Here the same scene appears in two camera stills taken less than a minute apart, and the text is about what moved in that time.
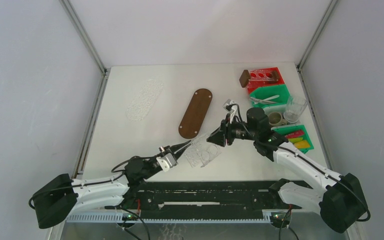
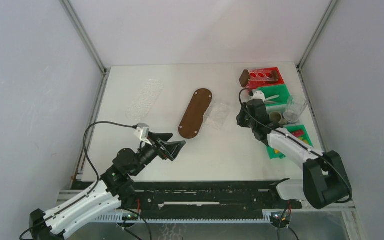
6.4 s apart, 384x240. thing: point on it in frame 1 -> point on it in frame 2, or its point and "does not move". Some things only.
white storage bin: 280,109 does not move
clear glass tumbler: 295,107 does not move
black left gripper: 167,149 -> 170,150
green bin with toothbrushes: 268,91 does not move
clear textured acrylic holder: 201,151 -> 216,115
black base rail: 207,196 does not move
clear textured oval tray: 137,109 does not move
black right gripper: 218,137 -> 240,117
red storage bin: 263,77 does not move
